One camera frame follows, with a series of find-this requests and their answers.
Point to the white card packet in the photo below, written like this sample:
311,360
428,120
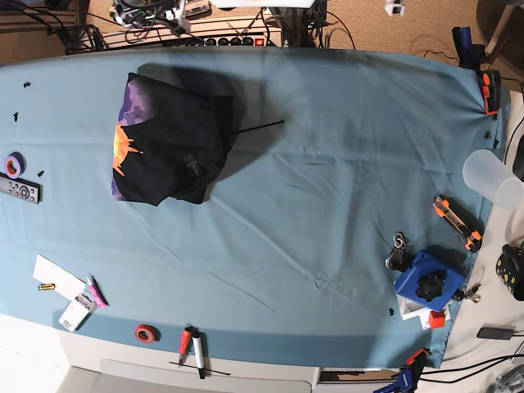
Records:
76,312

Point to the translucent plastic cup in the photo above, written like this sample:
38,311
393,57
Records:
486,174

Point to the orange black utility knife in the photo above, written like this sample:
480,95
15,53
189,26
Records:
469,234

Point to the white paper under box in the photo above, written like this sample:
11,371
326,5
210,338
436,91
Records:
409,309

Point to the white black marker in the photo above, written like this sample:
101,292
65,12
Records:
198,352

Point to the long black zip tie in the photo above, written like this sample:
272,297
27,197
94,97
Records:
263,126

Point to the pink tube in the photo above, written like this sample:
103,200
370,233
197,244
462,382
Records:
96,292

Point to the red tape roll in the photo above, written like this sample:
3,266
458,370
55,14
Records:
146,334

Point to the blue black clamp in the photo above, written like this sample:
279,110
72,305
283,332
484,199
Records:
463,46

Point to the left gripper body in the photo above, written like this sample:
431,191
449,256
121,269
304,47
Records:
394,7

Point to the orange black clamp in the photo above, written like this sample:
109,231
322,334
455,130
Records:
490,88

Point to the white paper sheet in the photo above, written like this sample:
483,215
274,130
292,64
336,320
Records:
66,284

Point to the black yellow dotted mug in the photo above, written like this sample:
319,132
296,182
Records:
509,268

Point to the black power adapter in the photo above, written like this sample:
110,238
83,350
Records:
492,332

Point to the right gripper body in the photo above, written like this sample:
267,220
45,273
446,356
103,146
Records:
147,14

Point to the red cube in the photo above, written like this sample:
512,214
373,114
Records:
436,319

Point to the black remote control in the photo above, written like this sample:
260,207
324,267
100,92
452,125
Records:
21,189

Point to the blue box with knob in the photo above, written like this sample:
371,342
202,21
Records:
429,281

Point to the red handled screwdriver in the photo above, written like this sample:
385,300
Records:
185,340

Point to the black graphic t-shirt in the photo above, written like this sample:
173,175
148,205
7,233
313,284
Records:
172,140

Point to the brass cylinder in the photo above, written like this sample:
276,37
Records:
47,287

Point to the blue orange clamp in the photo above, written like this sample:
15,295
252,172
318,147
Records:
407,379

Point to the metal carabiner keys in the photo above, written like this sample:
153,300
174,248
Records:
395,260

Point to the black power strip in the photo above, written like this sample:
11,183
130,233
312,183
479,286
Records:
256,40

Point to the purple tape roll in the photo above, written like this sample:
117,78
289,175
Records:
14,165

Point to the light blue table cloth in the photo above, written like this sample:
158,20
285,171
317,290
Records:
284,263

